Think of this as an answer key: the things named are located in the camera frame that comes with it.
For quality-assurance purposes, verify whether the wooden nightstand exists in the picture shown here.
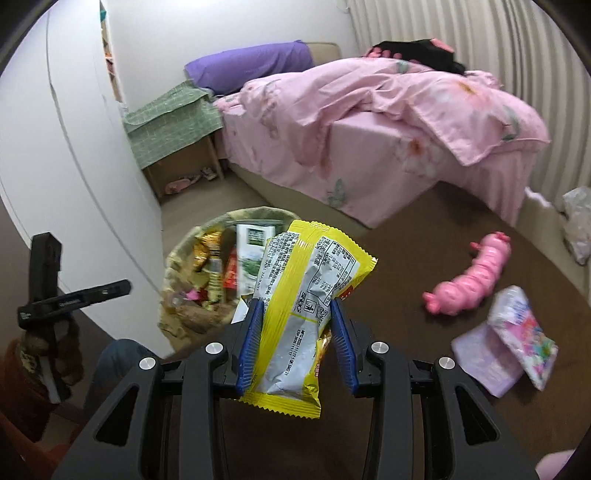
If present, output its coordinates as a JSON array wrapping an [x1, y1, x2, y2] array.
[[141, 131, 225, 199]]

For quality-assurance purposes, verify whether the white plastic bag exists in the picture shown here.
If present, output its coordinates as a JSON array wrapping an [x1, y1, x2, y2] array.
[[561, 187, 591, 266]]

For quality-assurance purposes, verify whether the pink floral duvet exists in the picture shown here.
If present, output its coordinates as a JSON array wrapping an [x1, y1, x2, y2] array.
[[217, 58, 551, 167]]

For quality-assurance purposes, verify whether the red snack packet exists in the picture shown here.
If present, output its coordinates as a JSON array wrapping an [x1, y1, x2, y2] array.
[[224, 249, 244, 290]]

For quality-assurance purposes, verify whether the green checked cloth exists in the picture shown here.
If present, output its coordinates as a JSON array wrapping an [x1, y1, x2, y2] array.
[[122, 79, 225, 169]]

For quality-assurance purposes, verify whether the colourful tissue packet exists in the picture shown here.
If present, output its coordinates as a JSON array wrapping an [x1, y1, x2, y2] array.
[[489, 285, 559, 392]]

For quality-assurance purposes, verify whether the pink cloth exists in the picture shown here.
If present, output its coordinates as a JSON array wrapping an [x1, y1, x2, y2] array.
[[540, 451, 579, 480]]

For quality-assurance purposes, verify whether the bin with yellow liner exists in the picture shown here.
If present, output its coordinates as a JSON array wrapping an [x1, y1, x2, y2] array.
[[157, 208, 301, 355]]

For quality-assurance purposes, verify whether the white wardrobe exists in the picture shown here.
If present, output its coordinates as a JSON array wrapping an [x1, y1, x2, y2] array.
[[0, 0, 162, 324]]

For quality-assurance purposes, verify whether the yellow snack packet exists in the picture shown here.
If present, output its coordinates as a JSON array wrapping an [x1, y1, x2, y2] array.
[[238, 219, 378, 420]]

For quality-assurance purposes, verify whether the pale purple packet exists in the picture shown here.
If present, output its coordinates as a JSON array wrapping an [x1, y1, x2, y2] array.
[[450, 320, 525, 398]]

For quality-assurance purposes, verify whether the person's blue jeans leg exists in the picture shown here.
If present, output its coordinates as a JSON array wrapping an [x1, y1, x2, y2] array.
[[83, 339, 160, 418]]

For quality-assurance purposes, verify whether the green and white carton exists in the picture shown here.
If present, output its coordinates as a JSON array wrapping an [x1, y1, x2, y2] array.
[[235, 222, 283, 296]]

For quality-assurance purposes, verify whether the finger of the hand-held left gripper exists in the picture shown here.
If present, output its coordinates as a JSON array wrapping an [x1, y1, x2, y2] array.
[[18, 279, 133, 329]]

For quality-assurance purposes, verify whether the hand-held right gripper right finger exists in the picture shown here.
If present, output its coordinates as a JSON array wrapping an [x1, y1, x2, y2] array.
[[330, 299, 541, 480]]

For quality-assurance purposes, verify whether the purple pillow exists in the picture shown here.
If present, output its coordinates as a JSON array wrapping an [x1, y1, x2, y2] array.
[[185, 41, 315, 93]]

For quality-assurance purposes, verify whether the golden snack packet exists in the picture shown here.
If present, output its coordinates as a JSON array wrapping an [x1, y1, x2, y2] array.
[[191, 231, 225, 274]]

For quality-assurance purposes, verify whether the person's left hand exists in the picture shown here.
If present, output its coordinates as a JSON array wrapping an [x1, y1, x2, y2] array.
[[16, 318, 85, 387]]

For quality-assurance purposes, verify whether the open shelf with items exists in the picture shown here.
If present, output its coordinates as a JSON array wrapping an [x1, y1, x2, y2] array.
[[99, 0, 126, 104]]

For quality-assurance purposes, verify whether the bed with pink sheet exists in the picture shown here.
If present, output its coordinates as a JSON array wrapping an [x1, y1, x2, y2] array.
[[215, 41, 532, 228]]

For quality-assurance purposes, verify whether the pink plush caterpillar toy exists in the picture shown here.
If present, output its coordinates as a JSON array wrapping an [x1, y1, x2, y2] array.
[[422, 232, 512, 317]]

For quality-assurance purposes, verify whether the person's left forearm red sleeve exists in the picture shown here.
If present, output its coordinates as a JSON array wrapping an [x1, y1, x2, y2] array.
[[0, 342, 61, 480]]

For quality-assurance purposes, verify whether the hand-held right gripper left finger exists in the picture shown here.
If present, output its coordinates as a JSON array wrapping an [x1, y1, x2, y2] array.
[[51, 299, 266, 480]]

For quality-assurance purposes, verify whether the black cloth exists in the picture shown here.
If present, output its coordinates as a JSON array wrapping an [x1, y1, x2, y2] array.
[[372, 39, 467, 75]]

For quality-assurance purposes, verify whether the white pleated curtain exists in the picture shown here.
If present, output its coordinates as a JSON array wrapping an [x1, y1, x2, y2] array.
[[346, 0, 591, 208]]

